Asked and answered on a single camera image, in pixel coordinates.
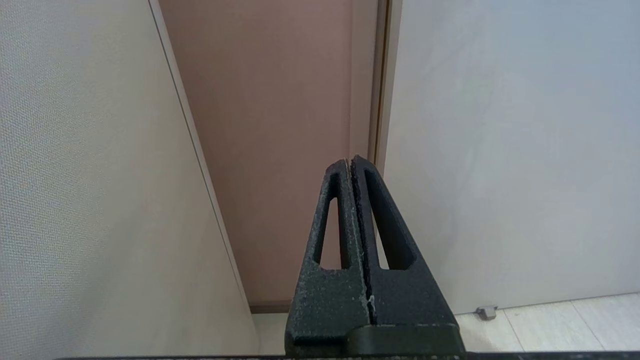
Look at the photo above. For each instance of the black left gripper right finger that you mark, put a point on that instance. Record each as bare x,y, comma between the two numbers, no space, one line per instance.
405,300

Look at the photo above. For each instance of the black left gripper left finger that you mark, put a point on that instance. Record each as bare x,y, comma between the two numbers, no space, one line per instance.
325,305

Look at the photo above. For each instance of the grey floor door stop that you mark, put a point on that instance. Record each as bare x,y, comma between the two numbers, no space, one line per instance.
487,312

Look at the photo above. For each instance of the cream wardrobe panel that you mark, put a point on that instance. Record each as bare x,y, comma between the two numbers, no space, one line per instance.
100,200

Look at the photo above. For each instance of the cream white door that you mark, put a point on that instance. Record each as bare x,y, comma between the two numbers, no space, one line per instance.
500,150

